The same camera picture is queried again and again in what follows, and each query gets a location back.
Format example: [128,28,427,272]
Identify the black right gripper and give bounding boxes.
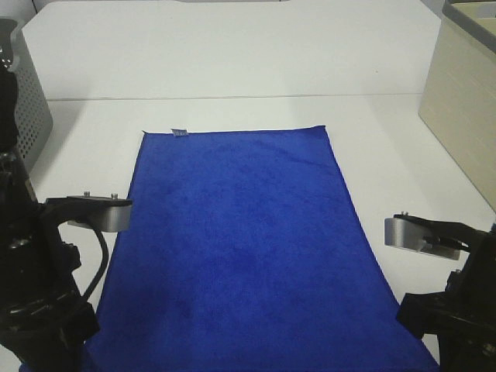
[394,214,495,371]

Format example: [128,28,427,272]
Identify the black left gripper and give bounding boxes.
[1,153,109,371]

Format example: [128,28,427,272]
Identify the blue microfibre towel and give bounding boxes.
[81,126,439,371]

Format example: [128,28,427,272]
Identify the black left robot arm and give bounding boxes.
[1,18,132,371]

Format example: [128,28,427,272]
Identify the grey perforated plastic basket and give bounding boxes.
[1,17,53,171]

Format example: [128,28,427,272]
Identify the beige plastic storage bin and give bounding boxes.
[418,1,495,207]

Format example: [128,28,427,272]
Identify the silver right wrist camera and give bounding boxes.
[384,215,460,260]

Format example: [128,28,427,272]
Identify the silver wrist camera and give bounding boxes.
[384,215,460,260]
[67,191,133,233]

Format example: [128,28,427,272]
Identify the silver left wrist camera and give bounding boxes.
[67,191,133,233]

